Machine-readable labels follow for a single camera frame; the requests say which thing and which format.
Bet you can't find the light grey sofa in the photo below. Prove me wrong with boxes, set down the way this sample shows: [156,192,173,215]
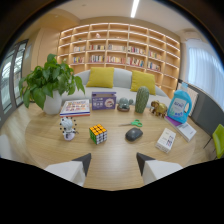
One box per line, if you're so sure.
[61,67,172,108]

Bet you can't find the small white printed box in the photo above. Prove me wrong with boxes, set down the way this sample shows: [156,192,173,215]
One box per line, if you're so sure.
[155,127,177,154]

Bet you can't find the white curtain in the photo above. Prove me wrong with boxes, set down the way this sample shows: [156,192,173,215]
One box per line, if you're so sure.
[185,38,224,112]

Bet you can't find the wooden bookshelf wall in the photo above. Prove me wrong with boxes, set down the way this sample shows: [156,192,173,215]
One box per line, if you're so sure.
[56,22,182,100]

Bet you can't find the long ceiling light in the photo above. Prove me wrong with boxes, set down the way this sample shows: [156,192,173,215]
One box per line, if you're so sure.
[129,0,141,19]

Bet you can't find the small round cactus ornament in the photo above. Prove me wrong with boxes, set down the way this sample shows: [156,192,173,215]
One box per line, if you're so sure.
[116,96,134,113]

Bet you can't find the blue detergent bottle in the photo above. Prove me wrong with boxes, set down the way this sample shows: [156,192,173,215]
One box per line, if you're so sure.
[166,82,193,125]

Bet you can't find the white spiky figurine toy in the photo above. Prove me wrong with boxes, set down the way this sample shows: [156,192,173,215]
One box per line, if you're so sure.
[59,116,80,142]

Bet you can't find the dark grey computer mouse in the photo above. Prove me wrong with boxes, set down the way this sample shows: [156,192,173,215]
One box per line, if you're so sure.
[125,127,144,142]

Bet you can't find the green chair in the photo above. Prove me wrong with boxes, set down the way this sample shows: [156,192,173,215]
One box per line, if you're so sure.
[203,123,224,160]

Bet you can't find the colourful flat book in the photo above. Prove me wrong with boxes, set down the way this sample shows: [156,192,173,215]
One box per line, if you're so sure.
[59,98,92,118]

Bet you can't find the purple and white box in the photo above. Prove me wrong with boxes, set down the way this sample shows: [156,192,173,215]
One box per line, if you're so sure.
[91,91,117,111]

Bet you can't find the large yellow cushion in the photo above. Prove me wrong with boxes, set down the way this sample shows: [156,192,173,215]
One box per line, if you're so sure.
[85,66,116,89]

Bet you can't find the white and purple book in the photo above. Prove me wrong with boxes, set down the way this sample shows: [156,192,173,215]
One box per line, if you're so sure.
[165,115,198,143]

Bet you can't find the green leafy plant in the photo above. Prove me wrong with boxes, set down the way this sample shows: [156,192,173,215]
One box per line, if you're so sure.
[18,53,86,111]

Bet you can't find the tall green cactus ornament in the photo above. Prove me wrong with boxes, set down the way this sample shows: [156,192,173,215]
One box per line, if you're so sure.
[134,85,151,115]

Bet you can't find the dark framed glass door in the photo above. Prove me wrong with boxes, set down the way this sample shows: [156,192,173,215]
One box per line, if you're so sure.
[0,38,30,128]

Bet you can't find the multicoloured puzzle cube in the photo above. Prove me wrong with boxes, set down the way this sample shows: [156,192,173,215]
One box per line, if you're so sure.
[88,123,109,146]

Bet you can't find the green handled scissors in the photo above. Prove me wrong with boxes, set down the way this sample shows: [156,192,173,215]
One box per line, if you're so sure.
[118,119,144,128]

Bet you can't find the white plant pot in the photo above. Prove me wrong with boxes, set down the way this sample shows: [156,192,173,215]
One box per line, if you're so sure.
[42,89,63,116]

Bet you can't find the golden elephant figurine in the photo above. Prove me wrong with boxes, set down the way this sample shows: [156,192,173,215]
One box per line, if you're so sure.
[149,100,169,119]

